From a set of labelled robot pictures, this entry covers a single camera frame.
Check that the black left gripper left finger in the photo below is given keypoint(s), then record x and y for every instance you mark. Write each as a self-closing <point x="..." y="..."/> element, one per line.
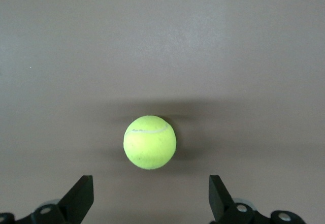
<point x="78" y="198"/>

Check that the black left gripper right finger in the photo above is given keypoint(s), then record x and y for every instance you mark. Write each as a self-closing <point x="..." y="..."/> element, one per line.
<point x="218" y="201"/>

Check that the yellow tennis ball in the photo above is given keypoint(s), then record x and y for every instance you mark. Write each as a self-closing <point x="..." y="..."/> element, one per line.
<point x="149" y="142"/>

